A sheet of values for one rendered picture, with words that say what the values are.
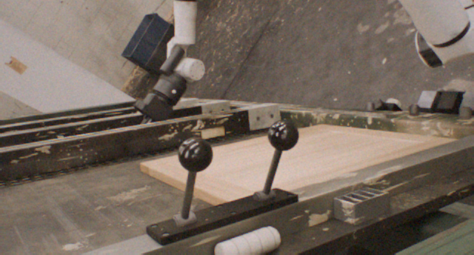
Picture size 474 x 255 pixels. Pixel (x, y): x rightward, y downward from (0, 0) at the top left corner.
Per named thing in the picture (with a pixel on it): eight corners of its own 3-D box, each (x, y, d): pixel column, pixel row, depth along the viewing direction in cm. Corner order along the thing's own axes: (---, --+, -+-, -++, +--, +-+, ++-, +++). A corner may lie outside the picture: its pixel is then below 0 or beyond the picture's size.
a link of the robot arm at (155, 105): (159, 128, 144) (179, 98, 147) (171, 130, 136) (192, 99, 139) (129, 105, 138) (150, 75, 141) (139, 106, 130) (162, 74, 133)
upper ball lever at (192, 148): (204, 235, 54) (222, 147, 46) (175, 244, 52) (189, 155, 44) (189, 213, 56) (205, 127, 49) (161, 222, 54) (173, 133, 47)
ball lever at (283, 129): (281, 209, 60) (309, 129, 52) (258, 216, 58) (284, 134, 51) (266, 190, 62) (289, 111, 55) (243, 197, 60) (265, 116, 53)
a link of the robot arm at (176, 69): (170, 93, 147) (189, 66, 150) (191, 98, 139) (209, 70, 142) (149, 72, 139) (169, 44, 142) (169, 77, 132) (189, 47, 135)
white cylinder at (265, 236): (227, 273, 50) (283, 251, 54) (225, 248, 50) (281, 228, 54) (215, 264, 52) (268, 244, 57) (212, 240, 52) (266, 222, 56)
